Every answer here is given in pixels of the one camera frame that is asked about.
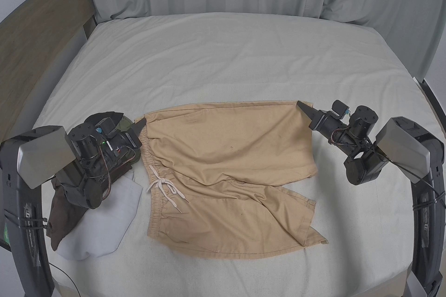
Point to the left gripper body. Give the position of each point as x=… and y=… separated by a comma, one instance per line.
x=125, y=142

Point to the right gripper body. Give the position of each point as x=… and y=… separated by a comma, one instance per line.
x=322, y=121

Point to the beige shorts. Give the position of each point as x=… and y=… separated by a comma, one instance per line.
x=226, y=149

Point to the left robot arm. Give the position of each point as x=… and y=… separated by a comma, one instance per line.
x=45, y=153

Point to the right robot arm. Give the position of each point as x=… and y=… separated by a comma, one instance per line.
x=404, y=146

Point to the olive green garment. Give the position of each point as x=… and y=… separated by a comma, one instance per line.
x=126, y=123

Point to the black garment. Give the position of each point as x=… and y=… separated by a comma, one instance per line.
x=104, y=114

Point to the white garment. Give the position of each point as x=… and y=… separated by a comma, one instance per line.
x=108, y=219

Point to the bed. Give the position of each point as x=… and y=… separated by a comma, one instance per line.
x=244, y=62

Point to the brown garment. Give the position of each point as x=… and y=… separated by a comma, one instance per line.
x=62, y=219

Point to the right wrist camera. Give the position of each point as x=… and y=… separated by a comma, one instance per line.
x=339, y=107

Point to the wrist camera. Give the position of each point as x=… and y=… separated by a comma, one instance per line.
x=108, y=126
x=339, y=107

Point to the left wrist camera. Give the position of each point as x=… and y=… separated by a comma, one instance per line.
x=108, y=126

